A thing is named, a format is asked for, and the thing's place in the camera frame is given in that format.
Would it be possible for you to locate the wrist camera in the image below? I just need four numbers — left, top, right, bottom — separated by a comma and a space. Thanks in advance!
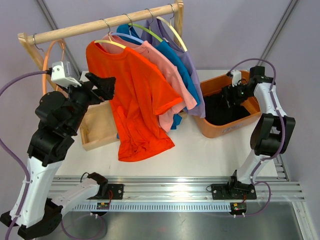
226, 70, 242, 87
51, 60, 82, 89

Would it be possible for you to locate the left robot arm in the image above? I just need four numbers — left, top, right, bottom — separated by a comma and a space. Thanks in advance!
0, 72, 116, 240

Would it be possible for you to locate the lavender t shirt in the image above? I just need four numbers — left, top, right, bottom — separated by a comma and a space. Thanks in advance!
144, 19, 206, 118

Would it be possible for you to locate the cream clothes hanger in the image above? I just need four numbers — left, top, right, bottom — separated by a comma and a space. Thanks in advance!
156, 0, 188, 52

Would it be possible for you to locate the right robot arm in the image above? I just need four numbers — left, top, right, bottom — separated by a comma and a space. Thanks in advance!
211, 66, 296, 200

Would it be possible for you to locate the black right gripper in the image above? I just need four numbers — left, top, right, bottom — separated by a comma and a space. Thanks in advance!
219, 80, 254, 109

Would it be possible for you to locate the orange plastic basket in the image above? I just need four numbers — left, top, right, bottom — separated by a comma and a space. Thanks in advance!
193, 70, 261, 139

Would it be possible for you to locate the wooden clothes rack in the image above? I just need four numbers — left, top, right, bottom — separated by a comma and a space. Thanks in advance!
17, 0, 184, 70

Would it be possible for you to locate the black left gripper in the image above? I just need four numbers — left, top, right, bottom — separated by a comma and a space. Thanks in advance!
60, 71, 117, 133

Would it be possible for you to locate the wooden tray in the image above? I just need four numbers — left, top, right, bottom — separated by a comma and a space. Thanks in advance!
79, 101, 119, 151

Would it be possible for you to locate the light blue clothes hanger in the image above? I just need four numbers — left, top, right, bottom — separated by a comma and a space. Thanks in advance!
109, 31, 144, 44

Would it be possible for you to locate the orange clothes hanger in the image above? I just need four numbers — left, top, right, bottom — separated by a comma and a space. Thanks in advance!
30, 33, 66, 96

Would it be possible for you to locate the black t shirt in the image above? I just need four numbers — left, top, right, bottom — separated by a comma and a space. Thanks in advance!
203, 93, 251, 126

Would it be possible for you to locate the blue t shirt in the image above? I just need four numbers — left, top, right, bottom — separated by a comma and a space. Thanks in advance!
116, 24, 200, 129

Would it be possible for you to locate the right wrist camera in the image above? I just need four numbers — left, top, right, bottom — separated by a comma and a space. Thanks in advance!
226, 70, 242, 87

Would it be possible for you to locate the pink t shirt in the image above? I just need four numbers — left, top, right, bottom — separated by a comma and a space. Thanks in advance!
110, 34, 197, 133

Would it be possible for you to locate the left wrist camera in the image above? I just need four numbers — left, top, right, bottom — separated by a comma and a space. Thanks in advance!
51, 60, 82, 89

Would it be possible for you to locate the green clothes hanger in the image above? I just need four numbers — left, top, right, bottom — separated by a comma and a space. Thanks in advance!
128, 8, 164, 44

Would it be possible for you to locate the orange t shirt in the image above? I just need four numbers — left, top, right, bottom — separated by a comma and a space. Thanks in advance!
86, 41, 182, 162

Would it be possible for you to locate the yellow clothes hanger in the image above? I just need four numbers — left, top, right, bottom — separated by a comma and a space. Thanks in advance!
93, 18, 128, 50

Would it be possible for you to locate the aluminium mounting rail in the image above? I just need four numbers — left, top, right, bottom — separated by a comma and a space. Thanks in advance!
47, 154, 306, 213

